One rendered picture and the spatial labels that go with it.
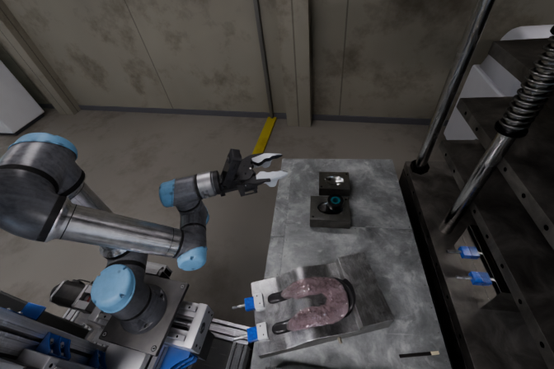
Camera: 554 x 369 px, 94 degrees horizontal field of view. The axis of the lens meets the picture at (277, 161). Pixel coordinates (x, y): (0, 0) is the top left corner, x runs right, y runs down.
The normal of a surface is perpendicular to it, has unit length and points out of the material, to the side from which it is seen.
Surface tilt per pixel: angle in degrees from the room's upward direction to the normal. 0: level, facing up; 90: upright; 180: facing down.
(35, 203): 50
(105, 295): 8
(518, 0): 90
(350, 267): 0
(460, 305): 0
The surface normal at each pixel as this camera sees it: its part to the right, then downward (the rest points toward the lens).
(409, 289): -0.11, -0.72
